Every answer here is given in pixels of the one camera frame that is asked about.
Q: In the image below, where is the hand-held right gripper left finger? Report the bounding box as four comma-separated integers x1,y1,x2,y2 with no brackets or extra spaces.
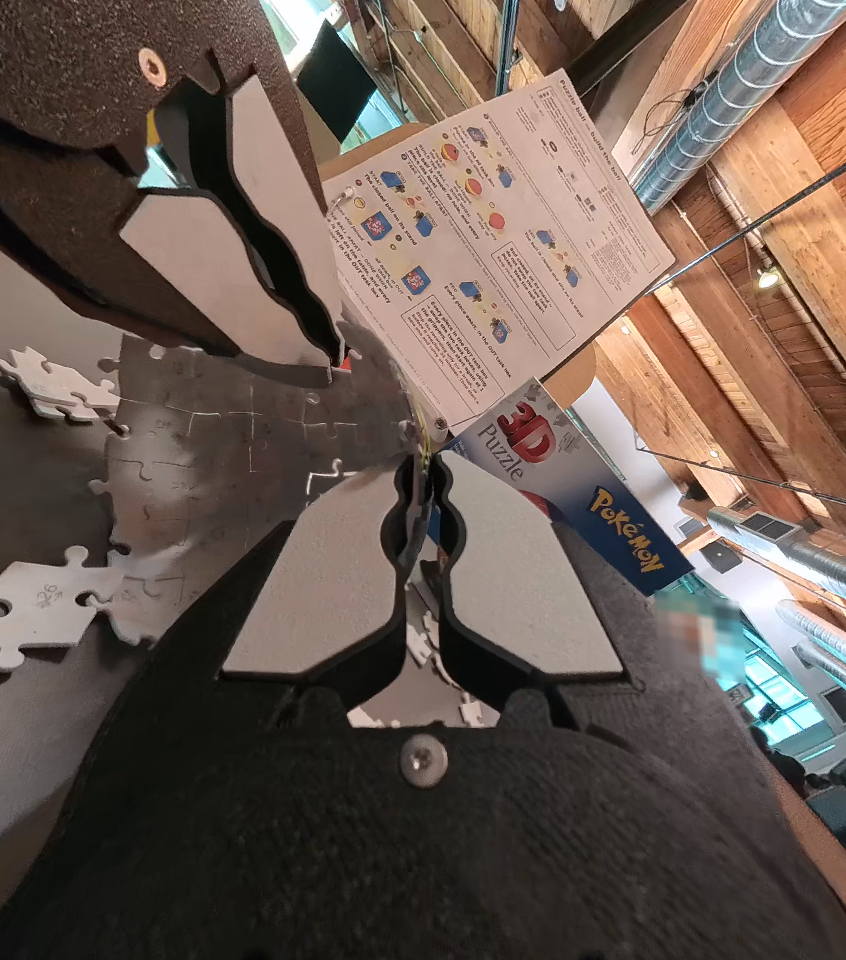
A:
222,465,424,684

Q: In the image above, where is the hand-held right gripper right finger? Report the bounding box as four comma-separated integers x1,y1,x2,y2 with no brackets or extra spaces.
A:
430,452,627,687

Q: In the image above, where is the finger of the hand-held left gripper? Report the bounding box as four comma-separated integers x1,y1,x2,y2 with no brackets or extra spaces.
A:
117,189,339,390
226,73,347,354

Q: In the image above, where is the partly built puzzle ball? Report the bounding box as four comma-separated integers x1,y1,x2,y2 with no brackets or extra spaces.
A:
89,318,433,648

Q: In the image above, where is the blue puzzle box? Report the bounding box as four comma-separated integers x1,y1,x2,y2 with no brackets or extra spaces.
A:
427,375,696,599

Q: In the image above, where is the black hanging panel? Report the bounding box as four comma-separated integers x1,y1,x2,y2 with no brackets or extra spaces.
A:
294,17,381,145

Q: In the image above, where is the wooden board with instruction sheet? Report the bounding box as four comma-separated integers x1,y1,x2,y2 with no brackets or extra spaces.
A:
316,69,679,438

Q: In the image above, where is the thin metal ceiling rod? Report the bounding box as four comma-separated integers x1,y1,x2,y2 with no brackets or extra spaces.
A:
648,144,846,295

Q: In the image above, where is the silver duct with vent grille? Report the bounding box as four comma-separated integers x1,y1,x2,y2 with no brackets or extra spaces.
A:
706,504,846,723

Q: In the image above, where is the silver ribbed ventilation duct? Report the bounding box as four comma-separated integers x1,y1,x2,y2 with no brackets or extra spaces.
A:
627,0,846,216

